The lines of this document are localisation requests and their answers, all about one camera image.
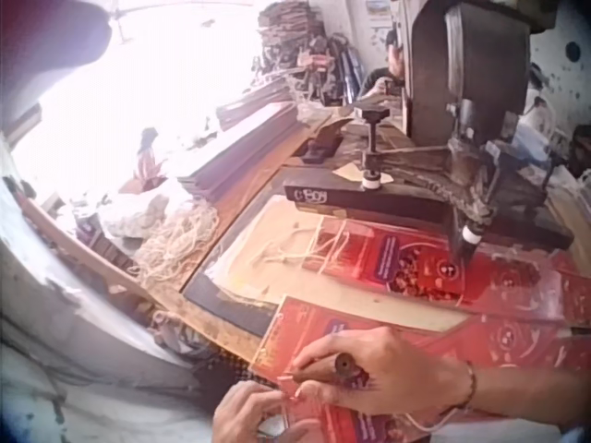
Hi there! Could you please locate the thin wrist bracelet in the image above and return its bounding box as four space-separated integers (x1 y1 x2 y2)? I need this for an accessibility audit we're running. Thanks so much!
460 359 479 413

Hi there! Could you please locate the black flat board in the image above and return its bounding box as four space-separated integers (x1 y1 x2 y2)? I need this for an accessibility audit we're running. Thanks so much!
182 270 279 339

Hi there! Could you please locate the white thin cord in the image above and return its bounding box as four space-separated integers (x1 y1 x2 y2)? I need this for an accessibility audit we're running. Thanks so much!
400 405 473 434

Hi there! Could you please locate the black wooden block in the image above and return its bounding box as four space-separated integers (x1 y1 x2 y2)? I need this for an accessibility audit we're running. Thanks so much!
299 133 345 165

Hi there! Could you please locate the white cord handle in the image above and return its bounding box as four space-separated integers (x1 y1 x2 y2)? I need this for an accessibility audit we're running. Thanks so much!
247 216 353 279

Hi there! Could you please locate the pile of white cords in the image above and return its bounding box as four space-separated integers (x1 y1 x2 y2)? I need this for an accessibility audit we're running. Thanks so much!
132 201 223 288

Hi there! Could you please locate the white crumpled plastic bag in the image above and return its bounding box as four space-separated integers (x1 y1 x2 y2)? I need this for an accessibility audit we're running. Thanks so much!
99 191 173 237

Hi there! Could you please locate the person's right hand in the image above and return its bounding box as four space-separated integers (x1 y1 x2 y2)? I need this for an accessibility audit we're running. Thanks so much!
291 326 473 417

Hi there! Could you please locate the stack of dark flat sheets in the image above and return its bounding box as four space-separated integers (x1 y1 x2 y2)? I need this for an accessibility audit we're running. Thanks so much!
177 76 301 205

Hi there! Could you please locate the heap of cardboard scrap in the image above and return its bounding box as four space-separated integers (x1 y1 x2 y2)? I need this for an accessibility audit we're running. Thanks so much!
251 0 367 108

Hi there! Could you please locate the black punching machine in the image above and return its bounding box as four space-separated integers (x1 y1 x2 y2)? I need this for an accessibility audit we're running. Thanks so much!
281 0 576 273

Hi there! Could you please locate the dark small container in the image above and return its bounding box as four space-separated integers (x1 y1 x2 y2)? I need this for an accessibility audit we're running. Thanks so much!
73 210 105 246

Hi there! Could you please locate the red printed paper bag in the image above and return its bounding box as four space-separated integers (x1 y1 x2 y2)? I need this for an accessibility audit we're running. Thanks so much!
248 294 591 443
299 215 591 327

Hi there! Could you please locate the person's left hand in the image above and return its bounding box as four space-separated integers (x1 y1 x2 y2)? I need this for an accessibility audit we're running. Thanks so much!
211 380 310 443

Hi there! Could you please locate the wooden handled awl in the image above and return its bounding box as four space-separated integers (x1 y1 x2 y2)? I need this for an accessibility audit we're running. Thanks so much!
279 351 360 385

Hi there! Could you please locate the beige cardboard sheet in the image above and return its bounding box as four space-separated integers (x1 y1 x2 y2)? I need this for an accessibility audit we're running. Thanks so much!
215 193 467 334

